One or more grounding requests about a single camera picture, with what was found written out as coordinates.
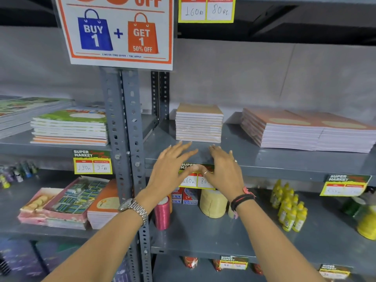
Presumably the person's right hand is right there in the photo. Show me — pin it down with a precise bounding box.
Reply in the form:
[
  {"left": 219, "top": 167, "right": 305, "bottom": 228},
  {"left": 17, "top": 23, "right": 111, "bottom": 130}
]
[{"left": 192, "top": 145, "right": 251, "bottom": 202}]

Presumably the person's left hand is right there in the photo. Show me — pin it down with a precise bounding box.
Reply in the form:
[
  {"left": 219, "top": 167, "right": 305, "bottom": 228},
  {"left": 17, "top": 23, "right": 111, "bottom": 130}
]
[{"left": 134, "top": 141, "right": 200, "bottom": 215}]

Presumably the yellow shelf price tag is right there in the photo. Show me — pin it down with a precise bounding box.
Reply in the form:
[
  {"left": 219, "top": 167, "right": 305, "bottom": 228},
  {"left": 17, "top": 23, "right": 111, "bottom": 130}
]
[
  {"left": 219, "top": 255, "right": 249, "bottom": 271},
  {"left": 73, "top": 149, "right": 113, "bottom": 175},
  {"left": 178, "top": 0, "right": 236, "bottom": 24},
  {"left": 179, "top": 163, "right": 217, "bottom": 190},
  {"left": 319, "top": 174, "right": 372, "bottom": 197},
  {"left": 318, "top": 264, "right": 351, "bottom": 280}
]

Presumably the person's left forearm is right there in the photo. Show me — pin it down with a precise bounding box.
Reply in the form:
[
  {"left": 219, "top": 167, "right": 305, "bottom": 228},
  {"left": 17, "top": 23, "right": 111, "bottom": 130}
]
[{"left": 42, "top": 202, "right": 151, "bottom": 282}]

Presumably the person's right forearm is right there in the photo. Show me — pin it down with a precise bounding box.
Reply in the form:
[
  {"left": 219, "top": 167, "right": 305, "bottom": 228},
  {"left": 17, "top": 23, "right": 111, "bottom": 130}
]
[{"left": 233, "top": 199, "right": 327, "bottom": 282}]

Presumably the beige twine roll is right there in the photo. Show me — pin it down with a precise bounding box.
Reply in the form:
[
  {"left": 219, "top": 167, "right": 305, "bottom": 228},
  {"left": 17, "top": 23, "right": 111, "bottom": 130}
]
[{"left": 199, "top": 189, "right": 229, "bottom": 219}]

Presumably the stack of tan notebooks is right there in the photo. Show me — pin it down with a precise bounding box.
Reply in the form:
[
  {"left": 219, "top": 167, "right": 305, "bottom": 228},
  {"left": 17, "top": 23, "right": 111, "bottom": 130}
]
[{"left": 175, "top": 103, "right": 224, "bottom": 144}]

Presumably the black wristband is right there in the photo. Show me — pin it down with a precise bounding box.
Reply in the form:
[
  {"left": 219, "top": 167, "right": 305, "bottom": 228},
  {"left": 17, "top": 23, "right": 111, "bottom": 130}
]
[{"left": 230, "top": 194, "right": 256, "bottom": 212}]

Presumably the pink thread spool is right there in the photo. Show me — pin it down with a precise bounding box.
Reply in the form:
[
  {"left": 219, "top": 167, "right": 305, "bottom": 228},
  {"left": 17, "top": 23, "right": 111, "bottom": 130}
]
[{"left": 154, "top": 196, "right": 172, "bottom": 231}]

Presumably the grey metal shelf rack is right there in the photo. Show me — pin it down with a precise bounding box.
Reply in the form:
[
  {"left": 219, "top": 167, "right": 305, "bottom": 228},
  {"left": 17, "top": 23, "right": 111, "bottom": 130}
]
[
  {"left": 0, "top": 67, "right": 161, "bottom": 282},
  {"left": 122, "top": 0, "right": 376, "bottom": 282}
]

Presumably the silver metal wristwatch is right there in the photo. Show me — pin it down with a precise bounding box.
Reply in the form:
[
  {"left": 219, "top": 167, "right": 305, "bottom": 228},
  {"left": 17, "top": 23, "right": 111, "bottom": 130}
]
[{"left": 118, "top": 198, "right": 149, "bottom": 227}]

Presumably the stack of orange notebooks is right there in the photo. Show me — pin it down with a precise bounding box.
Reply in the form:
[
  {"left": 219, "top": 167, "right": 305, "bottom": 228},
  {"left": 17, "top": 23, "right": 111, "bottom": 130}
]
[{"left": 87, "top": 179, "right": 121, "bottom": 230}]

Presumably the stack of pink notebooks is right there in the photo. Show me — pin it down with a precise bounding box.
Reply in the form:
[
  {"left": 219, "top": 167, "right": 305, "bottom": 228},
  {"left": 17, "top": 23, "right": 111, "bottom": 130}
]
[
  {"left": 240, "top": 108, "right": 324, "bottom": 152},
  {"left": 286, "top": 111, "right": 376, "bottom": 154}
]

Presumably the group of yellow glue bottles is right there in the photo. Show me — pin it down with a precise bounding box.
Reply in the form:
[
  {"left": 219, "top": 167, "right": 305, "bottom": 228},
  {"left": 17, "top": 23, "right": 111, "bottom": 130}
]
[{"left": 270, "top": 179, "right": 308, "bottom": 233}]

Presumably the stack of green cover notebooks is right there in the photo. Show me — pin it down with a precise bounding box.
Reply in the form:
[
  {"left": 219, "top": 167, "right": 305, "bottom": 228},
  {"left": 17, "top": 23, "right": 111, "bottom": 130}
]
[{"left": 30, "top": 107, "right": 109, "bottom": 147}]

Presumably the pink box of green erasers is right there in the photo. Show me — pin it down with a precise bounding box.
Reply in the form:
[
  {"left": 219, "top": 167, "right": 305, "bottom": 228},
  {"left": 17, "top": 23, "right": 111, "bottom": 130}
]
[{"left": 50, "top": 176, "right": 110, "bottom": 223}]

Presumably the white orange offer sign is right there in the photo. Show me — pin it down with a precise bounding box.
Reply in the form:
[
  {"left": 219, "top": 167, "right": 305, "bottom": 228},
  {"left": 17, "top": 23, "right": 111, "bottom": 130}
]
[{"left": 54, "top": 0, "right": 174, "bottom": 71}]

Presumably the pink box of tan erasers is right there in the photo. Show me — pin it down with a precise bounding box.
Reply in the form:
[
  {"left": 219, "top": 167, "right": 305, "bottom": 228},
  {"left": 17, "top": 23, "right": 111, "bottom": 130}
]
[{"left": 17, "top": 187, "right": 64, "bottom": 225}]

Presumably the group of small coloured bottles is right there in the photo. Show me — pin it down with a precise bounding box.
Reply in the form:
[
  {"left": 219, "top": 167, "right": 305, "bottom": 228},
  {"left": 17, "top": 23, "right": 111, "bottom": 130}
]
[{"left": 0, "top": 160, "right": 40, "bottom": 189}]

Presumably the stack of large green books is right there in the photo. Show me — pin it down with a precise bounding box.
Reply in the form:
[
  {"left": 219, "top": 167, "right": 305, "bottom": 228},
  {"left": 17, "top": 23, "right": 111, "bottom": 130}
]
[{"left": 0, "top": 96, "right": 74, "bottom": 140}]

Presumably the green thread spool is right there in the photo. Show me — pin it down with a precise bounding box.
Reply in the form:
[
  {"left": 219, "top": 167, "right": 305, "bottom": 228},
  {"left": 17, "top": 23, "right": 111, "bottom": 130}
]
[{"left": 340, "top": 196, "right": 366, "bottom": 217}]

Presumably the yellow thread spool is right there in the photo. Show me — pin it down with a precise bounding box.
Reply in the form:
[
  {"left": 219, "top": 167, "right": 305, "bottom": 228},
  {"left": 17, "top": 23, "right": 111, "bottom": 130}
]
[{"left": 356, "top": 205, "right": 376, "bottom": 241}]

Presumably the pile of purple books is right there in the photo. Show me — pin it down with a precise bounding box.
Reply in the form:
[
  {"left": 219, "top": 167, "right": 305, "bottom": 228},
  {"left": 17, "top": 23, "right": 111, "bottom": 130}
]
[{"left": 0, "top": 240, "right": 83, "bottom": 278}]

